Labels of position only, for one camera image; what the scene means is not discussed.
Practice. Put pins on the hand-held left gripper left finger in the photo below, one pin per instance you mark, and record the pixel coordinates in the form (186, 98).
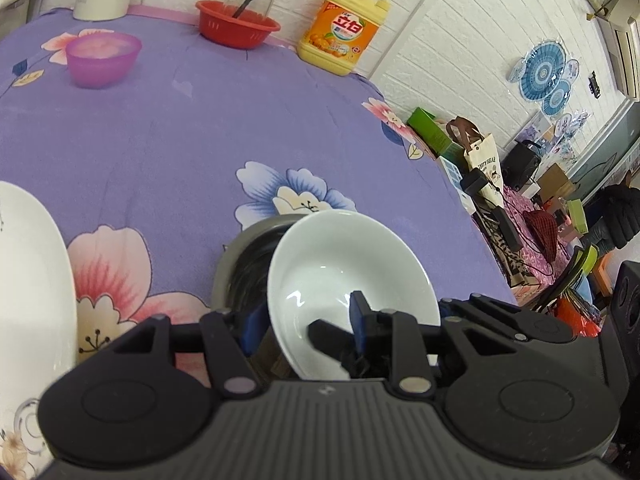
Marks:
(254, 325)

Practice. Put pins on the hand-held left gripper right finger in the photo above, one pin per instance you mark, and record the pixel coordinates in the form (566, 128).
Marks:
(358, 312)

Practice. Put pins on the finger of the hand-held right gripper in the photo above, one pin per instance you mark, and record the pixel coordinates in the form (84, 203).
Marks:
(495, 315)

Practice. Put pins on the red patterned white bowl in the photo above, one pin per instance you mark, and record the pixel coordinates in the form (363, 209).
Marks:
(340, 260)

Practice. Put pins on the stainless steel bowl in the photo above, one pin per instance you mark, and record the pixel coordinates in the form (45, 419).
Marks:
(242, 270)

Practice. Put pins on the printed white plate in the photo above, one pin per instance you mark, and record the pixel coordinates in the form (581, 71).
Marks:
(30, 285)

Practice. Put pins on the patterned dark cloth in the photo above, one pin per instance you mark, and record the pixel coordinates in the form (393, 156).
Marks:
(525, 270)

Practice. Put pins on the black power strip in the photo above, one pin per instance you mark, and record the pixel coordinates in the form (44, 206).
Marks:
(507, 230)

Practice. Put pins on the dark red knit bag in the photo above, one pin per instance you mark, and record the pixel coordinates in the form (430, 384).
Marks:
(541, 232)

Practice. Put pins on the black power adapter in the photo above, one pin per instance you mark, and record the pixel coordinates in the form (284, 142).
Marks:
(474, 182)

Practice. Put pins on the black speaker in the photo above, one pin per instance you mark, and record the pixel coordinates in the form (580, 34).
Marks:
(521, 166)

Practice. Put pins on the beige tote bag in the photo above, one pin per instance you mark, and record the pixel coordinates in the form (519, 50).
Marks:
(480, 160)

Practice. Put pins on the green cardboard box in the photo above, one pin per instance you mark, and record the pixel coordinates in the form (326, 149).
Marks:
(430, 130)

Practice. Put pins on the purple floral tablecloth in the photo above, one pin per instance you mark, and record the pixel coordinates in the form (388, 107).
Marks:
(175, 135)

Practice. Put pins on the medium blue paper fan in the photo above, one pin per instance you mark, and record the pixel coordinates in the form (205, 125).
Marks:
(557, 97)

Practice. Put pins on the large blue paper fan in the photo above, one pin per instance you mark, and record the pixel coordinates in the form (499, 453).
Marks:
(541, 71)

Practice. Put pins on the small pale paper fan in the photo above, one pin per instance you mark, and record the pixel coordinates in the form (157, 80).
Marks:
(572, 69)

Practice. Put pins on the yellow detergent bottle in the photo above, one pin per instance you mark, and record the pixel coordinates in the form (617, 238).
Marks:
(335, 35)

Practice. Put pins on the red plastic basket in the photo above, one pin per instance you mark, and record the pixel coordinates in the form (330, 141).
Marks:
(225, 31)

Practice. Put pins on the purple plastic bowl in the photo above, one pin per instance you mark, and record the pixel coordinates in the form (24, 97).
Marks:
(100, 66)

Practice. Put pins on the white air conditioner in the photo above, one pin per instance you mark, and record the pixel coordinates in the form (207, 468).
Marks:
(626, 35)

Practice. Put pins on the wall picture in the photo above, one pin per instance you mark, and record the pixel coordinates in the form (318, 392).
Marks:
(534, 130)

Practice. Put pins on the black wall hook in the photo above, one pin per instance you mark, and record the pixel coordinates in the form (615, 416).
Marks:
(595, 85)

